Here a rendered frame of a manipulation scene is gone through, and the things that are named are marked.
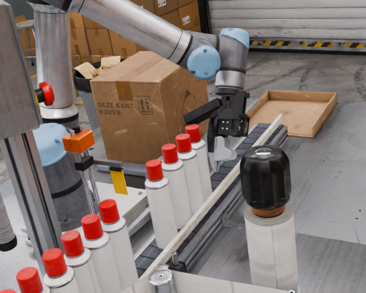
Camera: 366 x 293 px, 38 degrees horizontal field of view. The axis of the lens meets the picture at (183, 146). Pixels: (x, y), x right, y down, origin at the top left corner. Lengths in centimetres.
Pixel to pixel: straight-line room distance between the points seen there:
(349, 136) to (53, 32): 94
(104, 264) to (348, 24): 457
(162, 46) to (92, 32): 378
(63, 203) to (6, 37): 60
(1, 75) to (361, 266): 74
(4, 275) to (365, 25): 443
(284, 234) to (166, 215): 31
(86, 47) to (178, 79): 351
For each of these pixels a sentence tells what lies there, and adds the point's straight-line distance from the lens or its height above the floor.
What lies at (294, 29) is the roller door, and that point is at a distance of 554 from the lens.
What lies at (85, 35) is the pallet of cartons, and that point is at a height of 58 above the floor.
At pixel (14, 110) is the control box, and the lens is 81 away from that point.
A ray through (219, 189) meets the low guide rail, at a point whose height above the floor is 91.
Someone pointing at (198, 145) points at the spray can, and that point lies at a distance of 124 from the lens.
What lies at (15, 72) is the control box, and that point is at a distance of 80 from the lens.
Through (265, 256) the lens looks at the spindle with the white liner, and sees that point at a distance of 93.
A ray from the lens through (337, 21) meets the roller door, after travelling 536.
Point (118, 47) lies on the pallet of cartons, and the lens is 480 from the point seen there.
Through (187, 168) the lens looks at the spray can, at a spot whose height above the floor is 101.
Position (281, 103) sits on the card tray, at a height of 83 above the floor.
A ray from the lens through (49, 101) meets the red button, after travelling 83.
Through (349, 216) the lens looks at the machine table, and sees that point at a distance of 133.
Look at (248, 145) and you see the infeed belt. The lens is 159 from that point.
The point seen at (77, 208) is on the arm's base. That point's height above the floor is 93.
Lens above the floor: 156
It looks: 25 degrees down
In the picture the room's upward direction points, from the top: 9 degrees counter-clockwise
